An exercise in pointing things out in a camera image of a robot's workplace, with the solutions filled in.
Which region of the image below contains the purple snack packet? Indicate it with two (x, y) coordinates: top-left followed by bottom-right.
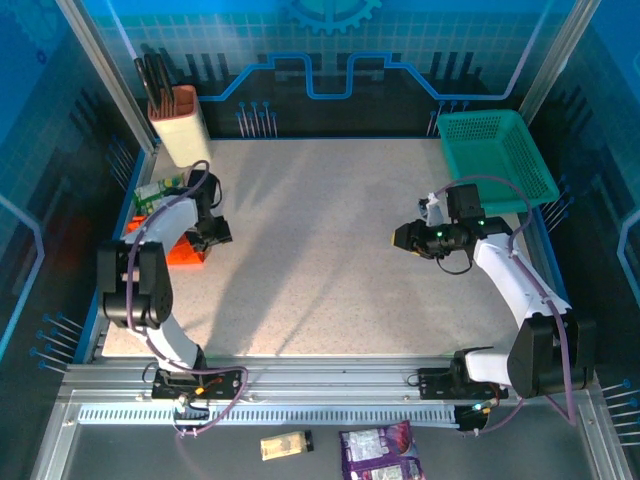
(338, 419), (426, 480)

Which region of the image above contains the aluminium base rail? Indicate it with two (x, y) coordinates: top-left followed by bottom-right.
(58, 353), (604, 406)

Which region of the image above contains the teal plastic basket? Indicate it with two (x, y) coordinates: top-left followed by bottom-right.
(436, 108), (561, 217)

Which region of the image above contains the aluminium frame post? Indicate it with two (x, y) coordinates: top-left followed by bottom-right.
(54, 0), (161, 156)
(517, 0), (601, 126)

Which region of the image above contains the black knife handle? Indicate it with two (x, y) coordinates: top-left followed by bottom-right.
(133, 57), (160, 119)
(143, 53), (169, 119)
(153, 53), (176, 114)

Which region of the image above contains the beige knife block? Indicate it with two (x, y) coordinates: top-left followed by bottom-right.
(147, 84), (214, 169)

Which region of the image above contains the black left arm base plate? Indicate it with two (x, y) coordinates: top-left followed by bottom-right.
(151, 367), (246, 401)

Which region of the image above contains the slotted grey cable duct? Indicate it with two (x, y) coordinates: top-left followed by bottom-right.
(77, 403), (461, 429)

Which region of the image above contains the thin black left gripper cable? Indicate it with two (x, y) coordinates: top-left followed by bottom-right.
(199, 171), (224, 211)

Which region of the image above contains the orange t-shirt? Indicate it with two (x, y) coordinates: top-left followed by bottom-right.
(124, 214), (209, 271)

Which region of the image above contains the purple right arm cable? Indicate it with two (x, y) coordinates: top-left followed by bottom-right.
(432, 174), (579, 436)

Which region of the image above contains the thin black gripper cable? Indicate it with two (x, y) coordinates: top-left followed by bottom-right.
(199, 171), (224, 211)
(437, 252), (475, 276)

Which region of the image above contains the thin black right gripper cable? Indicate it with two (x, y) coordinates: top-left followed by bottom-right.
(437, 252), (475, 276)

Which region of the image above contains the green snack packet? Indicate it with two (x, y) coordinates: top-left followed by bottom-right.
(133, 172), (187, 216)

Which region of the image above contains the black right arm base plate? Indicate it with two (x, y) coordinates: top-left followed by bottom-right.
(417, 367), (509, 401)

